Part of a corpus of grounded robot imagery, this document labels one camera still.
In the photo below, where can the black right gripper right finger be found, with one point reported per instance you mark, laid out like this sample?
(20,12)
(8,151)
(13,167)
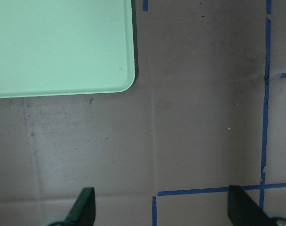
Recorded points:
(243,211)

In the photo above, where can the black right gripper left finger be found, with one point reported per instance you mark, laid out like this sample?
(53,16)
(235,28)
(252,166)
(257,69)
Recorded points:
(83,212)

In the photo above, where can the light green tray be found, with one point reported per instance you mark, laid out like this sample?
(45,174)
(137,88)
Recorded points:
(66,47)

